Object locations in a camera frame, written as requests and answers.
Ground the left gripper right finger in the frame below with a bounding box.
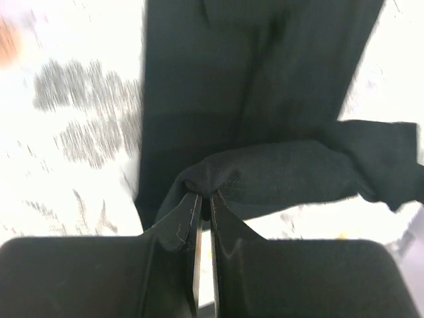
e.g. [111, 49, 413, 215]
[211, 194, 419, 317]

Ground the black t shirt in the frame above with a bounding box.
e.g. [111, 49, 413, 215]
[135, 1, 423, 229]

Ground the floral patterned table mat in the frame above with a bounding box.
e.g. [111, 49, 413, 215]
[0, 0, 424, 256]

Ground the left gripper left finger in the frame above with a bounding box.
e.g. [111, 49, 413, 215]
[1, 193, 202, 317]

